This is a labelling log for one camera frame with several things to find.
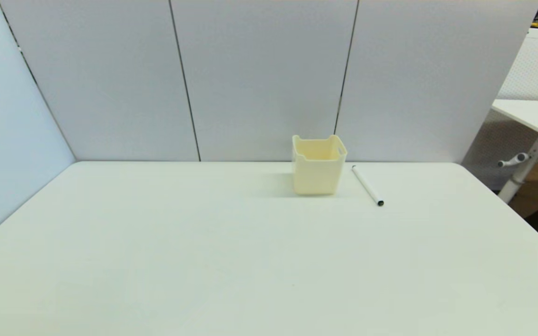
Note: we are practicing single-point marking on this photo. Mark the white neighbouring desk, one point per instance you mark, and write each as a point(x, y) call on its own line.
point(530, 114)

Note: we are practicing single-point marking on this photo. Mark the white marker with black ends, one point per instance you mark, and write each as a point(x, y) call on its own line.
point(368, 185)

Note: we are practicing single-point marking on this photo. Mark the cream plastic storage bin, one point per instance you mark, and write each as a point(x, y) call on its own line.
point(318, 177)

